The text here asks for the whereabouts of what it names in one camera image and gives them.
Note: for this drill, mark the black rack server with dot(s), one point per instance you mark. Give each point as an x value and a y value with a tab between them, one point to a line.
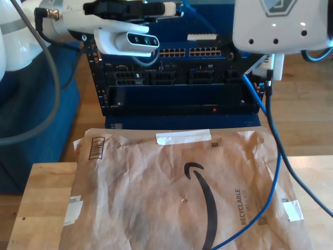
169	73

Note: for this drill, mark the blue rack base panel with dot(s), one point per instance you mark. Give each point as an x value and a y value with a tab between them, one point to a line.
182	122

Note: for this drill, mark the blue sofa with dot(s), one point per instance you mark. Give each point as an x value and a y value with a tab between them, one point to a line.
26	104

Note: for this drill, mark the long white tape strip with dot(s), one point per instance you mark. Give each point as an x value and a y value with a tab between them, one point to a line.
182	136

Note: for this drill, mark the brown paper mailer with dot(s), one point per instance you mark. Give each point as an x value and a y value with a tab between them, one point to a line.
143	195

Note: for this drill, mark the short white tape strip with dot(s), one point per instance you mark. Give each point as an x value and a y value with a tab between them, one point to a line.
292	210

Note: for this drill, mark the white shipping label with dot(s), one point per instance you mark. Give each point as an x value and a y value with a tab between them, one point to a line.
74	211

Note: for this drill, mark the blue network switch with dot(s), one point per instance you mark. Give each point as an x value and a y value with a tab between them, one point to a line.
171	36

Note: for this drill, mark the black rack frame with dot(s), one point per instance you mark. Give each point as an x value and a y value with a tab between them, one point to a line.
96	86

